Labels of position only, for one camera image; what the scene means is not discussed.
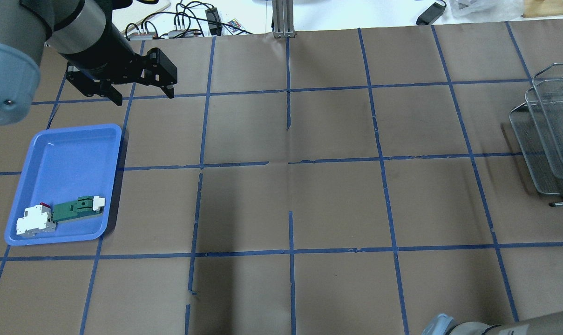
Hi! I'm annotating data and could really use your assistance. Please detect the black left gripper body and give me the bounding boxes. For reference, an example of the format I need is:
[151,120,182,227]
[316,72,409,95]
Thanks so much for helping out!
[63,26,178,98]

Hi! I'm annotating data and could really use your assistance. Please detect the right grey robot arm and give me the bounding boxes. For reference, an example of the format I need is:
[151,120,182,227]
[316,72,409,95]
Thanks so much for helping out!
[422,310,563,335]

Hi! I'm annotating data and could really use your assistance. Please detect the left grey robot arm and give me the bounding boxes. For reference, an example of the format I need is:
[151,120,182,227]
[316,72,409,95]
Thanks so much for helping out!
[0,0,178,126]

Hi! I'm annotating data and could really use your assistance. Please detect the blue plastic tray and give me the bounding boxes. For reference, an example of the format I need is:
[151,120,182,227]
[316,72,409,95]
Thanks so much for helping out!
[4,124,122,246]

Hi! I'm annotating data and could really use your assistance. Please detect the green terminal block module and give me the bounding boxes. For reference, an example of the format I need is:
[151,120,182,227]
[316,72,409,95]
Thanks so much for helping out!
[52,195,106,223]

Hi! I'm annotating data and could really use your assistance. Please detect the white relay module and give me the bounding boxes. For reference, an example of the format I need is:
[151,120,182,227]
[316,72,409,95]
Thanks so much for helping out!
[16,203,56,238]

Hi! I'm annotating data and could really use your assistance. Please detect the black power adapter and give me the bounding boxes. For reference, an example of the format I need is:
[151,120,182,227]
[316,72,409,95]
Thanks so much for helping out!
[415,0,447,26]

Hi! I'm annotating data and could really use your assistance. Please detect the clear plastic bag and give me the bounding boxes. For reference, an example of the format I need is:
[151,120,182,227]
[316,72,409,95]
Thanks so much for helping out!
[448,0,524,21]

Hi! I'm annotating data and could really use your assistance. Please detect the wooden board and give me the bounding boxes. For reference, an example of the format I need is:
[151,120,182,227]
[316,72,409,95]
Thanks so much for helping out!
[522,0,563,19]

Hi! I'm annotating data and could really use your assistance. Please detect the aluminium frame post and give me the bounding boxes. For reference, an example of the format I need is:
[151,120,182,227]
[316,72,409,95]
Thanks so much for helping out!
[272,0,296,39]

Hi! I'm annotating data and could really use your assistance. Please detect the wire mesh shelf rack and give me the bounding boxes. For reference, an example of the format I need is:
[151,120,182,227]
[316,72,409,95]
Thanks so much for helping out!
[509,63,563,207]

